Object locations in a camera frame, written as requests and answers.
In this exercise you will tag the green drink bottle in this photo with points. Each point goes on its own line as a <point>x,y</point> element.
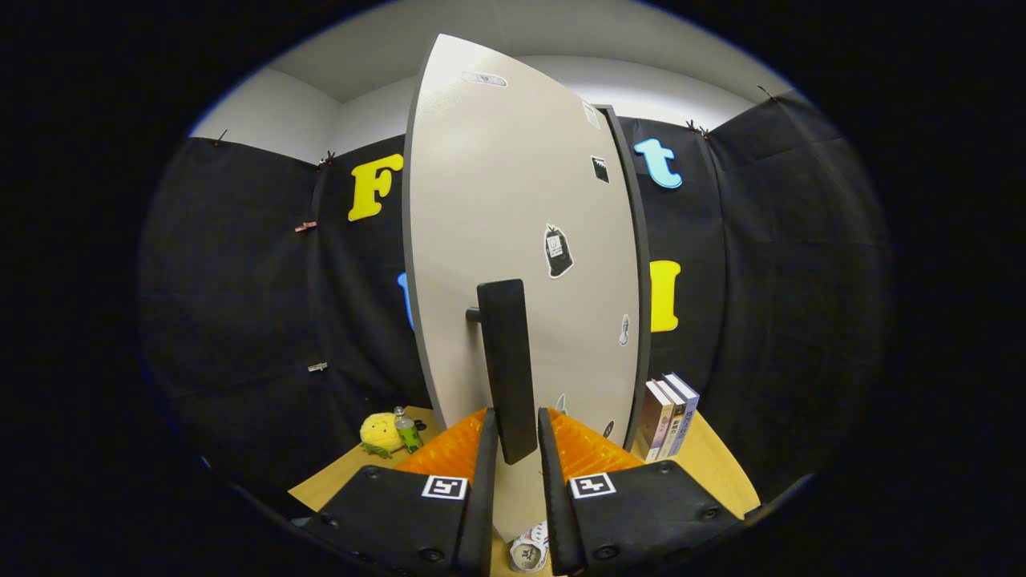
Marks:
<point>409,434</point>

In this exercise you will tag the yellow plush toy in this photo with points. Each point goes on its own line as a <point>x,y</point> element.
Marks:
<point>378,433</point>

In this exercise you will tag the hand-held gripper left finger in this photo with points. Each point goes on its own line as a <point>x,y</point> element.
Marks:
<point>485,497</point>

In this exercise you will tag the dark grey shoe cabinet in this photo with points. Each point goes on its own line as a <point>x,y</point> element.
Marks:
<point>644,280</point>

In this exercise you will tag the black backdrop cloth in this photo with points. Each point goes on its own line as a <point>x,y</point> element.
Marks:
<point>240,280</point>

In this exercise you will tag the pale spine book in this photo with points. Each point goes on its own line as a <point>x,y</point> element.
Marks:
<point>675,417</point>

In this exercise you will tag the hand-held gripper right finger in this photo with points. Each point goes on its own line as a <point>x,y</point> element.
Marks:
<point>553,497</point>

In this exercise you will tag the white canvas shoe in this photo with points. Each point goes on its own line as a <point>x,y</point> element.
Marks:
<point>529,553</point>

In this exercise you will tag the beige shoe cabinet door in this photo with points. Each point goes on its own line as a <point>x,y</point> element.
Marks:
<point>497,176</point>

